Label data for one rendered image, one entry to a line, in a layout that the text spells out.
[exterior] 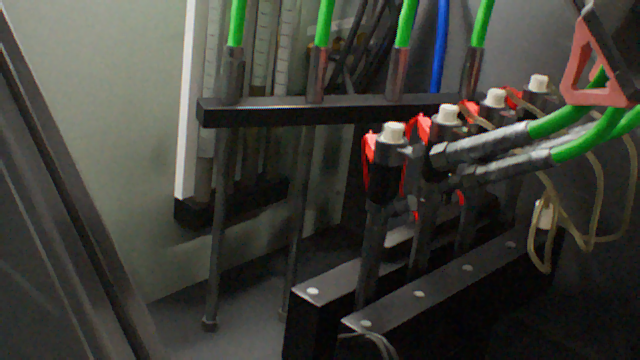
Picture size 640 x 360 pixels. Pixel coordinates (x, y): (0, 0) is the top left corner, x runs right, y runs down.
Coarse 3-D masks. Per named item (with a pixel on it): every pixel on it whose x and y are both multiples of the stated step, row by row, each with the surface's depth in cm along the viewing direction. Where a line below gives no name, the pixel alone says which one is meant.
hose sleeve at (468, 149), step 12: (528, 120) 71; (492, 132) 73; (504, 132) 72; (516, 132) 71; (528, 132) 70; (456, 144) 75; (468, 144) 74; (480, 144) 73; (492, 144) 73; (504, 144) 72; (516, 144) 71; (456, 156) 75; (468, 156) 75; (480, 156) 74
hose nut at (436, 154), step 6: (438, 144) 77; (444, 144) 77; (432, 150) 77; (438, 150) 77; (444, 150) 76; (432, 156) 77; (438, 156) 76; (444, 156) 76; (432, 162) 77; (438, 162) 77; (444, 162) 76; (438, 168) 77; (444, 168) 77; (450, 168) 77
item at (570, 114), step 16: (240, 0) 89; (240, 16) 90; (240, 32) 90; (240, 48) 91; (592, 80) 66; (608, 80) 65; (560, 112) 68; (576, 112) 67; (528, 128) 70; (544, 128) 69; (560, 128) 69
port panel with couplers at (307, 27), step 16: (304, 0) 108; (320, 0) 110; (336, 0) 112; (352, 0) 115; (368, 0) 117; (304, 16) 109; (336, 16) 113; (352, 16) 116; (368, 16) 118; (304, 32) 110; (336, 32) 115; (304, 48) 111; (336, 48) 115; (352, 48) 113; (368, 48) 117; (304, 64) 112; (304, 80) 114
